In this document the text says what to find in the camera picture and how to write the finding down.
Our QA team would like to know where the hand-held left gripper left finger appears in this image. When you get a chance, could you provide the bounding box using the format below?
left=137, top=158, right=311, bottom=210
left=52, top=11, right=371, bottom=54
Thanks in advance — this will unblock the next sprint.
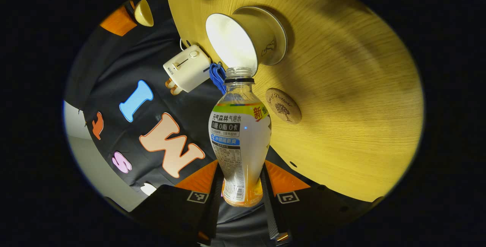
left=127, top=160, right=225, bottom=247

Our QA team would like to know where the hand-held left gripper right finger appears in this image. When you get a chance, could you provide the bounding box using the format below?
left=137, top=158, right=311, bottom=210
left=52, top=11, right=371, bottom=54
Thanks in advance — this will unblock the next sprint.
left=260, top=160, right=385, bottom=242

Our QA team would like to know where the cream teacup lid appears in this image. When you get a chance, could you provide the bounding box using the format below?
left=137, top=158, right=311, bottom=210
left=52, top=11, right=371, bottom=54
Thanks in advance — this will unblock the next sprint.
left=134, top=0, right=155, bottom=27

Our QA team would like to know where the clear water bottle white label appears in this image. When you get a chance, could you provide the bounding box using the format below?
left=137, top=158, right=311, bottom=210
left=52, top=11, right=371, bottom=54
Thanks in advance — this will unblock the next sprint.
left=209, top=67, right=272, bottom=207

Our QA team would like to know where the round wooden coaster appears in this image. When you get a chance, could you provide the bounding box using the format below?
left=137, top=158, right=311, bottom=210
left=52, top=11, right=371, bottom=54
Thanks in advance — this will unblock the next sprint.
left=265, top=88, right=303, bottom=125

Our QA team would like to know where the cream teacup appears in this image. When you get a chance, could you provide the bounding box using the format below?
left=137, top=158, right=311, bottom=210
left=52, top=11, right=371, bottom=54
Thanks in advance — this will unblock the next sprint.
left=205, top=8, right=280, bottom=77

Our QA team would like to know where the white toaster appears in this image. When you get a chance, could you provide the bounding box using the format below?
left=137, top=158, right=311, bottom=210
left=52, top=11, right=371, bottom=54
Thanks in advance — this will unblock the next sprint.
left=163, top=44, right=212, bottom=93

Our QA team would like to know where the blue towel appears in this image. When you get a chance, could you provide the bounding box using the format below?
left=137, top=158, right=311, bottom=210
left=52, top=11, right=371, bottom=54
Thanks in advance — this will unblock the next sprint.
left=208, top=63, right=227, bottom=95

